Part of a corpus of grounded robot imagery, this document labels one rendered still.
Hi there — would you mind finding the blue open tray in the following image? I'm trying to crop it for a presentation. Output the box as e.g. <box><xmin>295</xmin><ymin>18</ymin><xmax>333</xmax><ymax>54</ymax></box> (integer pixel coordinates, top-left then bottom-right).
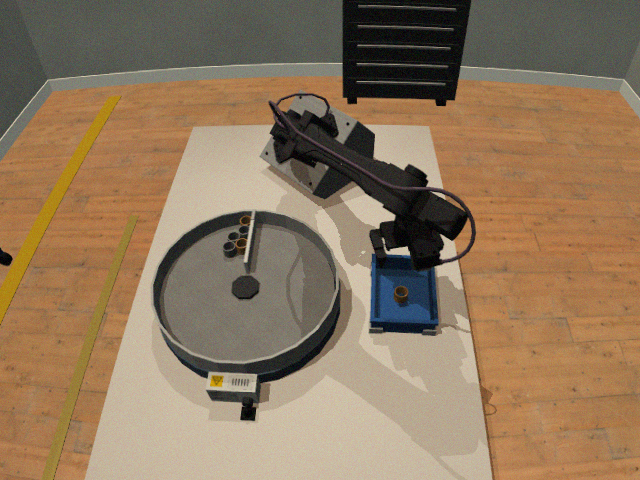
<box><xmin>370</xmin><ymin>254</ymin><xmax>439</xmax><ymax>334</ymax></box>

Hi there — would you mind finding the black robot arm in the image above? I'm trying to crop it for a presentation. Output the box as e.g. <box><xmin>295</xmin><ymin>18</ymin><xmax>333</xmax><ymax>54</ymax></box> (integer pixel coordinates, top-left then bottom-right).
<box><xmin>270</xmin><ymin>109</ymin><xmax>468</xmax><ymax>272</ymax></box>

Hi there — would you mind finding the grey round turntable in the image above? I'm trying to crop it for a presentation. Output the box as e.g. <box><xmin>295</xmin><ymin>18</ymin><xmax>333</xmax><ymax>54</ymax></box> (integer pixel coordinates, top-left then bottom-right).
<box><xmin>151</xmin><ymin>209</ymin><xmax>340</xmax><ymax>421</ymax></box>

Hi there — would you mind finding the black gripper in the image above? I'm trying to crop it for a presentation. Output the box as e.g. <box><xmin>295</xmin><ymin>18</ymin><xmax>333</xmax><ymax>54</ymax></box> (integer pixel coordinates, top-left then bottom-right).
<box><xmin>369</xmin><ymin>216</ymin><xmax>444</xmax><ymax>268</ymax></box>

